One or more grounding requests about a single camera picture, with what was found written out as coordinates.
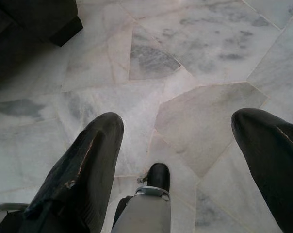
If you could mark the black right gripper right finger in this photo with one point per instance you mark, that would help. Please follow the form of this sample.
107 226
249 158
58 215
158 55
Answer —
270 165

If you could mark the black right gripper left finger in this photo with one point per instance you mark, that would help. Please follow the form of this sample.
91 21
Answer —
76 170

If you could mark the grey robot right leg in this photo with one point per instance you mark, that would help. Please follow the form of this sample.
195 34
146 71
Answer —
144 213

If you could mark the dark grey fabric sofa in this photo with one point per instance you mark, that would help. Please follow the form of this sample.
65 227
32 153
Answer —
27 19

